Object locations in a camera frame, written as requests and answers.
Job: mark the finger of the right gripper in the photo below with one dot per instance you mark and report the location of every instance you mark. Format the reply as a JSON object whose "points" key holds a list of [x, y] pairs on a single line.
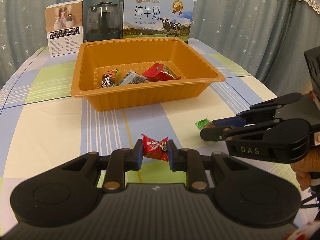
{"points": [[221, 129], [258, 113]]}

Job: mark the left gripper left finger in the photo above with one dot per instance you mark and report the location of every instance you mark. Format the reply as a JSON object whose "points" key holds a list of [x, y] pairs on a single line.
{"points": [[118, 163]]}

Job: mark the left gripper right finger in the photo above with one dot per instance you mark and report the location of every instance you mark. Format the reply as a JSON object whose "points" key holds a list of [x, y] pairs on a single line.
{"points": [[192, 163]]}

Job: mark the small red candy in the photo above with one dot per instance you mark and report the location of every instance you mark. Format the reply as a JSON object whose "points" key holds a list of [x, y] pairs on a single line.
{"points": [[155, 149]]}

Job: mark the green candy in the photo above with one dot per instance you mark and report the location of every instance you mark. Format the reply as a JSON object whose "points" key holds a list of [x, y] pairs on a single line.
{"points": [[203, 124]]}

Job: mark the clear black snack packet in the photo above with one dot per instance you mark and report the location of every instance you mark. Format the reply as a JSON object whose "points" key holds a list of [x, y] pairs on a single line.
{"points": [[132, 78]]}

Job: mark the large red snack packet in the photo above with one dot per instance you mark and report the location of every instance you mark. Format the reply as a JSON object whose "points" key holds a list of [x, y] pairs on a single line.
{"points": [[160, 72]]}

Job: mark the right hand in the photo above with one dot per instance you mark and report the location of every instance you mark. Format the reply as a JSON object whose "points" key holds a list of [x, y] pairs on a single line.
{"points": [[303, 168]]}

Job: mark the orange plastic tray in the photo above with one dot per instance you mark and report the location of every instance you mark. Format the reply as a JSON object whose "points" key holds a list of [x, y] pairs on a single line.
{"points": [[94, 59]]}

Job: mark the blue star curtain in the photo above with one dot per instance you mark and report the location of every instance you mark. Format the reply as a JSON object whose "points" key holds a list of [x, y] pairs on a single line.
{"points": [[268, 38]]}

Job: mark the plaid tablecloth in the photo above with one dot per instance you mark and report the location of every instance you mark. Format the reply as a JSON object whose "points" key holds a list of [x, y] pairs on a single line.
{"points": [[43, 126]]}

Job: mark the dark green humidifier jar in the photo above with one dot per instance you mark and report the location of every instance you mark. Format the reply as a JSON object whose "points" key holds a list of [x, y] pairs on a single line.
{"points": [[103, 22]]}

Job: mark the blue milk carton box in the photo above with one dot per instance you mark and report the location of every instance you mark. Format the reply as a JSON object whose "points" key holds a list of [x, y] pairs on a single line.
{"points": [[156, 18]]}

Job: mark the white humidifier box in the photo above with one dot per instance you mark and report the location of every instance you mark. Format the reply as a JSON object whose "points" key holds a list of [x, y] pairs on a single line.
{"points": [[65, 28]]}

